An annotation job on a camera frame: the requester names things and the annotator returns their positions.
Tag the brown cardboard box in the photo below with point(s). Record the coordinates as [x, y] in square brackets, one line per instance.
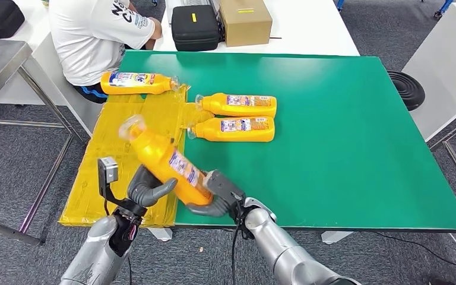
[243, 21]

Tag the black round stool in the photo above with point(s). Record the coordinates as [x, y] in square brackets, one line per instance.
[407, 90]

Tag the person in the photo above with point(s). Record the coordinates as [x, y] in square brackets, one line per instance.
[94, 39]

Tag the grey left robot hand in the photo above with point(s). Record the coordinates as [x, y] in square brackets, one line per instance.
[143, 192]

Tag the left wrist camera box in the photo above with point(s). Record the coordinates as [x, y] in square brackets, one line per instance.
[108, 169]

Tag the white side table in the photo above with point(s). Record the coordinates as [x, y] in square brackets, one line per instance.
[440, 78]

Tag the green table mat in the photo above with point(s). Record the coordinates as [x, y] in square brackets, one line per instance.
[330, 137]

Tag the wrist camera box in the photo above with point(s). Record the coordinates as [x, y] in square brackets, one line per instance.
[224, 187]
[108, 169]

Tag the yellow plastic wrapped cardboard sheet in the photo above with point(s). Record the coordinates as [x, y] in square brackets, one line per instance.
[110, 130]

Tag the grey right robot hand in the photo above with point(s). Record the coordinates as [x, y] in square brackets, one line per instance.
[216, 210]

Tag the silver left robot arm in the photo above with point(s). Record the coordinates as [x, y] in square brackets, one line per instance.
[94, 251]

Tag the white box seat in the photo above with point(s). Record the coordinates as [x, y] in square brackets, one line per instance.
[43, 78]

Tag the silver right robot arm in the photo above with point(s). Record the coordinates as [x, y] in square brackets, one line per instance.
[283, 251]

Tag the white table foot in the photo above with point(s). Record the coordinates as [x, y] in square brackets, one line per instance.
[161, 234]
[336, 237]

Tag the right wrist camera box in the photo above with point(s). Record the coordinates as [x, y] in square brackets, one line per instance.
[224, 187]

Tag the blue wheeled frame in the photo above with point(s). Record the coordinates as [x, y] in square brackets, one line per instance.
[444, 7]

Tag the orange plastic detergent bottle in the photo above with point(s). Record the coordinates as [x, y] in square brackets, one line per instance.
[212, 131]
[216, 108]
[157, 153]
[133, 88]

